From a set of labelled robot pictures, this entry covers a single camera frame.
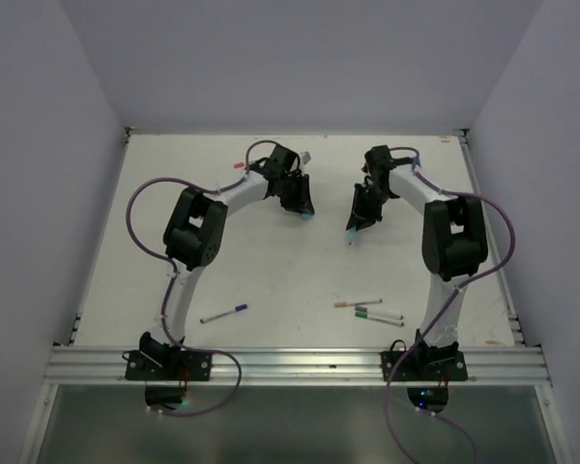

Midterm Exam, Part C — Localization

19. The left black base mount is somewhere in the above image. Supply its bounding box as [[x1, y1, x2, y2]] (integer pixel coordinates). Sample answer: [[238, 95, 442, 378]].
[[121, 332, 213, 412]]

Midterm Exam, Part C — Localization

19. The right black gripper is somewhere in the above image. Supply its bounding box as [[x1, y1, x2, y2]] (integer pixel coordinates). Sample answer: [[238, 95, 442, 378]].
[[348, 182, 394, 230]]

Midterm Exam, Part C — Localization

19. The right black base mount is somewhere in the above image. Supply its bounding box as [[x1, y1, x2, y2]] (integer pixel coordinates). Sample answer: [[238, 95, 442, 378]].
[[392, 341, 469, 414]]

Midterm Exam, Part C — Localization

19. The grey cap thin pen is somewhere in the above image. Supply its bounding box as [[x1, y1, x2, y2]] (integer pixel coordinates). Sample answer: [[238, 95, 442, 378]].
[[355, 305, 404, 321]]

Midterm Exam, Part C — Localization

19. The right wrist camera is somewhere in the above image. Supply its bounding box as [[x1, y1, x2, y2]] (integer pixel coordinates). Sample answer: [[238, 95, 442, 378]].
[[362, 160, 372, 177]]

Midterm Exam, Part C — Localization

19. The green cap thin pen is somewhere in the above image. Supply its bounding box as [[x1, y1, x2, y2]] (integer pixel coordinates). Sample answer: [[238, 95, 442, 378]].
[[355, 312, 405, 327]]

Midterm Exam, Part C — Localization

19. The purple cap thin pen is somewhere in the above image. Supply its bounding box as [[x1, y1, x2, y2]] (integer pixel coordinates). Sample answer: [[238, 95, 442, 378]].
[[199, 304, 248, 324]]

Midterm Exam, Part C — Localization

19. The aluminium front rail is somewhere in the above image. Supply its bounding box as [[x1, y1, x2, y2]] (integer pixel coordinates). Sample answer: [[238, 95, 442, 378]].
[[43, 346, 551, 387]]

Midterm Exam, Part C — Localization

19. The light blue highlighter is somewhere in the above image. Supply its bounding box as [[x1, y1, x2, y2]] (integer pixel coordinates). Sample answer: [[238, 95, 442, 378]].
[[346, 227, 358, 246]]

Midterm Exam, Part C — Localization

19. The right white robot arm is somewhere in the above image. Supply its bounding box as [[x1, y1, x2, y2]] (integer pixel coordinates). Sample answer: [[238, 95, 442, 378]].
[[346, 145, 488, 380]]

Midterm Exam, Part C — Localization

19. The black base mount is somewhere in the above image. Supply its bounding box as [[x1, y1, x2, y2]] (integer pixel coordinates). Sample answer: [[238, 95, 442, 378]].
[[121, 332, 213, 412], [392, 341, 469, 414]]

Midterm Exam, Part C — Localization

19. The orange cap thin pen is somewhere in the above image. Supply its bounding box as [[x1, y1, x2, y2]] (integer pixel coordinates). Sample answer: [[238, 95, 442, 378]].
[[333, 298, 383, 308]]

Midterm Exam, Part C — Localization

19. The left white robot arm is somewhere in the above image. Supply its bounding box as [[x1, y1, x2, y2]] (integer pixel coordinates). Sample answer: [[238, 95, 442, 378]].
[[148, 167, 315, 348]]

